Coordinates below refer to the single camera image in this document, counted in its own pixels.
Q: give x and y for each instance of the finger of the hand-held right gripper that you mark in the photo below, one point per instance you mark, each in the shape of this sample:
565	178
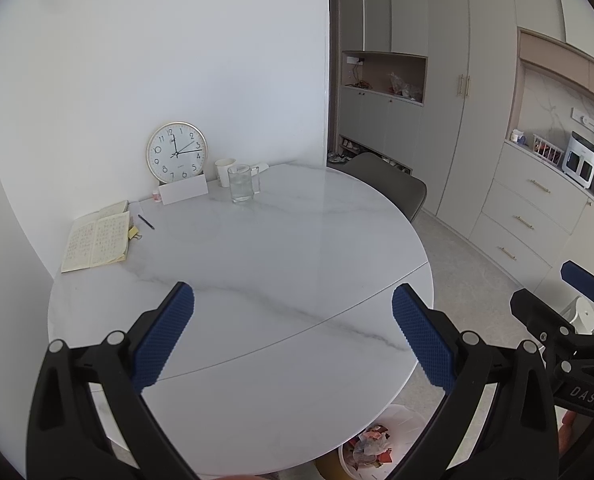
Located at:
532	310
582	277

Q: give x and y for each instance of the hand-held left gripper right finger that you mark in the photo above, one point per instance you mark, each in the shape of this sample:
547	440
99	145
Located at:
422	337

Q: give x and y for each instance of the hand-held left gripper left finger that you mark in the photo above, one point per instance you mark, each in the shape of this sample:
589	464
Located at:
162	335

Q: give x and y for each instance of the white round waste bin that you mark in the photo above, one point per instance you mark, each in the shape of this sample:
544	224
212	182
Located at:
402	417

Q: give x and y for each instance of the red paper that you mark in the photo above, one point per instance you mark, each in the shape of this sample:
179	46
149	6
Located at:
377	432

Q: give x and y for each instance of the orange-red snack packet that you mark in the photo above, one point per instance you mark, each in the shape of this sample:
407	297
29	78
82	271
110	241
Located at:
386	457

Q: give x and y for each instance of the person's right hand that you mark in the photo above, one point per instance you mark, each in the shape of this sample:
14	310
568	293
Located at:
567	432

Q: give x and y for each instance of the white stool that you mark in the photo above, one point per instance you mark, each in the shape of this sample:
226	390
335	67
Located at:
587	315

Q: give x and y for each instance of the beige drawer cabinet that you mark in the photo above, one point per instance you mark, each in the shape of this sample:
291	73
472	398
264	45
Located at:
527	200

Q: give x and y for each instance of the black pen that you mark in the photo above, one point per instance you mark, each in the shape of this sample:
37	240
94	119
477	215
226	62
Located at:
146	222

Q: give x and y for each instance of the open handwritten notebook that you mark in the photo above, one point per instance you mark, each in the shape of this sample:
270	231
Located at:
97	240

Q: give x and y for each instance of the white toaster oven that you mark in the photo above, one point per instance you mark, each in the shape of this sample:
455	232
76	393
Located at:
579	160

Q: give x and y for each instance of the white spice rack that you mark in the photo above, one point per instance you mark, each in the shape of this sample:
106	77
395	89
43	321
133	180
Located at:
547	150

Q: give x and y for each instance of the white folded card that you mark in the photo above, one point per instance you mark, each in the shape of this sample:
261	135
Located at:
183	191

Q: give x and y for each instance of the white jar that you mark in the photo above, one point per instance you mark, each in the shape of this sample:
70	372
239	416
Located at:
517	136

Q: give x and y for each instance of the grey upholstered chair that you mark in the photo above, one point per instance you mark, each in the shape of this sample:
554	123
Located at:
392	185

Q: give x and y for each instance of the beige tall double-door cabinet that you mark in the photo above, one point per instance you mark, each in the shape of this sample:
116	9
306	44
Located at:
472	160

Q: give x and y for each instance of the clear glass mug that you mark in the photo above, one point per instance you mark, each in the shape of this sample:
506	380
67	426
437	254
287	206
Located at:
241	185

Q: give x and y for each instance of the white paper cup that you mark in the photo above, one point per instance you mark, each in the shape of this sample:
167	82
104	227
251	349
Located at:
223	170

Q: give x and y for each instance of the white plastic object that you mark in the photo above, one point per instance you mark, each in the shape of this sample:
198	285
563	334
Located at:
262	166

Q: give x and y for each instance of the row of shoes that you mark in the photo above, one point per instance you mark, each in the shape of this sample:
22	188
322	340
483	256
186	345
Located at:
349	144

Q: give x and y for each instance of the beige cabinet with open niche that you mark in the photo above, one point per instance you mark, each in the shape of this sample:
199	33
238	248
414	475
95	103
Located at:
377	125

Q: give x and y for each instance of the clear plastic bag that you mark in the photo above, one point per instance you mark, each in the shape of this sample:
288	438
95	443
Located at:
403	86

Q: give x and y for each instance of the round gold-rimmed wall clock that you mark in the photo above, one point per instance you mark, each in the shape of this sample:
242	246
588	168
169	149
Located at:
177	152

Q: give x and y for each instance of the beige upper wall cabinet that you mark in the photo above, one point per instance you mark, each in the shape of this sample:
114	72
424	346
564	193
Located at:
577	15

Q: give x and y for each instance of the dark door frame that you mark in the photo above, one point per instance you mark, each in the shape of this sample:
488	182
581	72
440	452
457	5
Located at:
333	85

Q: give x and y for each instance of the white wall socket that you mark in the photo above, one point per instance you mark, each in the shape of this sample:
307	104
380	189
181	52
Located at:
354	60

